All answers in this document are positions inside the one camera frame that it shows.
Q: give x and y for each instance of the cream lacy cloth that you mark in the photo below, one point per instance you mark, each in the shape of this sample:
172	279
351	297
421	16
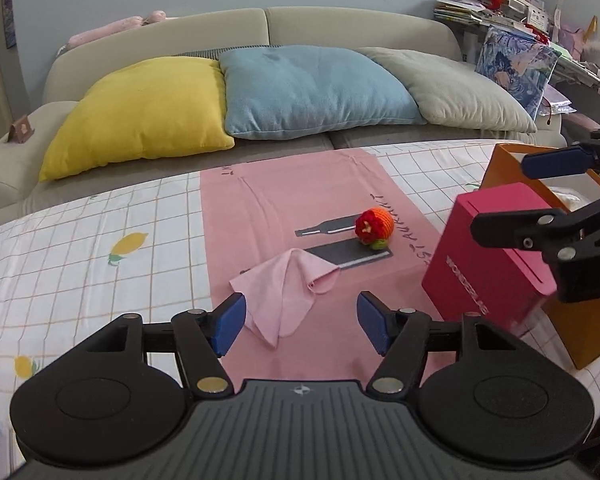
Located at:
567	199

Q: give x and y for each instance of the beige sofa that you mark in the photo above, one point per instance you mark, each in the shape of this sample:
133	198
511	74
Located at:
330	25

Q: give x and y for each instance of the pink towel cloth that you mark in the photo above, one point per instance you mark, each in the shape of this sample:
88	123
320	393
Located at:
285	290

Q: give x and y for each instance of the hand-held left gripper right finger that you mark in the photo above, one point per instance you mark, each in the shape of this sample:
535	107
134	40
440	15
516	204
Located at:
372	324

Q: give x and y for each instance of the stack of books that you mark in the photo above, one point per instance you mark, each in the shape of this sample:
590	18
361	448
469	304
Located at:
457	10

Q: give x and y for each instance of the small brown holder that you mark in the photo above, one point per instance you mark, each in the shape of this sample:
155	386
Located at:
21	130

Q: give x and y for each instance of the orange red crochet flower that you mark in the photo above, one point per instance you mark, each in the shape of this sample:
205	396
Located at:
375	225

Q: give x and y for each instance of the beige pillow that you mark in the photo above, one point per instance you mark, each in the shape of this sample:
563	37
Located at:
460	90

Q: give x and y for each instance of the white desk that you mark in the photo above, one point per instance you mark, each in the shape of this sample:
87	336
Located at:
580	70

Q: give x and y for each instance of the loose papers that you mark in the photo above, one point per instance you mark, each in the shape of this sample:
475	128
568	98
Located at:
557	102

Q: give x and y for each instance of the yellow pillow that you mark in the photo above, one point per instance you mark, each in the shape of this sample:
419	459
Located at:
145	115

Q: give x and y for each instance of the grey blanket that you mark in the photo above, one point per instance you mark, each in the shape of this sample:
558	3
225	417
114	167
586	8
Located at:
215	51

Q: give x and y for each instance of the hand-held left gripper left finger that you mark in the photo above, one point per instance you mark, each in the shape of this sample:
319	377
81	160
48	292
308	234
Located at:
230	324

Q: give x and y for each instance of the pink plush toy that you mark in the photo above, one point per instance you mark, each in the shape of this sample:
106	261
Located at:
110	30

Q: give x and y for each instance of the checked lemon print tablecloth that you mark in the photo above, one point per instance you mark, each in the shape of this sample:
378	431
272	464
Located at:
105	280

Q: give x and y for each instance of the blue pillow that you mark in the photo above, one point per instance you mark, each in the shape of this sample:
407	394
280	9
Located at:
315	90

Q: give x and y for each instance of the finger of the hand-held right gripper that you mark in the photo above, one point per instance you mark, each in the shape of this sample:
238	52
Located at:
555	162
520	230

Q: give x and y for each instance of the orange cardboard box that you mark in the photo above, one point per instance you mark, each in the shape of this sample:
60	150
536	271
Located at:
595	330

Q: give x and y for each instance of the blue printed cushion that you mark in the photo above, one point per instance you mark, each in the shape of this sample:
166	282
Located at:
520	67

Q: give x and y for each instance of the pink table mat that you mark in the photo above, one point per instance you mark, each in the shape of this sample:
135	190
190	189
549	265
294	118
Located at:
290	195

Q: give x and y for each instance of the red box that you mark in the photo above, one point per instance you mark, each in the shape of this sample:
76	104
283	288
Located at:
485	275

